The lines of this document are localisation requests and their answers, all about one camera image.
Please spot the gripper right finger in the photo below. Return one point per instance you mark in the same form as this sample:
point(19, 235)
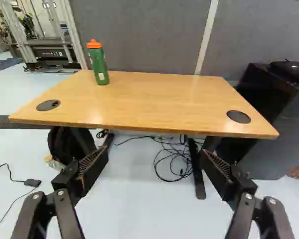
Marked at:
point(229, 179)

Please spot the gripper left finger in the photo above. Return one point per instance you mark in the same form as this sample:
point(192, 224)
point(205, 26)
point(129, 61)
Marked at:
point(64, 179)

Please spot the green bottle with orange cap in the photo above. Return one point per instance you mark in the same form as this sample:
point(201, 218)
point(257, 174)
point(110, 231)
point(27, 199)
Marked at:
point(99, 64)

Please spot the clear bottle with wooden cap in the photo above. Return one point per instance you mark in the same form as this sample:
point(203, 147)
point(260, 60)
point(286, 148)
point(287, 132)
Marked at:
point(53, 163)

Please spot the black power adapter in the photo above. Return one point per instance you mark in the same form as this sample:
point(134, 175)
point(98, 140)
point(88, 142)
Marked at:
point(33, 182)

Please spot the black backpack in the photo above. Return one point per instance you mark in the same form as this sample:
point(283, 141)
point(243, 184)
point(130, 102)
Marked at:
point(64, 144)

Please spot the black glossy box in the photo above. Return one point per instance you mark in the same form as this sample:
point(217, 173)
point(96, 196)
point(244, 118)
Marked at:
point(266, 99)

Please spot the wooden table with black legs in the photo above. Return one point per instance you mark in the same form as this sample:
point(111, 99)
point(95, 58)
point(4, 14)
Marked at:
point(152, 104)

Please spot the grey office partition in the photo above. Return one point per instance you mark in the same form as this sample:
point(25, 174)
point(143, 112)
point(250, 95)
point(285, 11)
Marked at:
point(144, 35)

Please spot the treadmill with white metal frame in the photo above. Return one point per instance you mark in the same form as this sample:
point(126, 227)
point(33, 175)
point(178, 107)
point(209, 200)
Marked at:
point(47, 51)

